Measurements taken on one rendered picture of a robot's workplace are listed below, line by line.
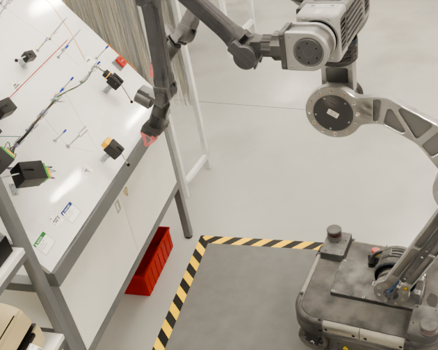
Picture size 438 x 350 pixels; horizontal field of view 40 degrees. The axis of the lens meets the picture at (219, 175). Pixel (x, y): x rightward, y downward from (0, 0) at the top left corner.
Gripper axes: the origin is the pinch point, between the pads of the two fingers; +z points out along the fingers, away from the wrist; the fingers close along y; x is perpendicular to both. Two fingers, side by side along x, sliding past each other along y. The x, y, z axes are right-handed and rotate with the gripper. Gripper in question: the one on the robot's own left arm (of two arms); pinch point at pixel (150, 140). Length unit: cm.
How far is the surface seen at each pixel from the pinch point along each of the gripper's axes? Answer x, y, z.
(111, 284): 11, 26, 59
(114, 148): -12.5, 1.3, 12.9
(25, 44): -68, -15, 3
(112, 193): -5.1, 9.9, 26.7
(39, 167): -21.9, 38.4, -1.1
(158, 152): -8, -43, 48
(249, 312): 69, -14, 81
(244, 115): 4, -189, 118
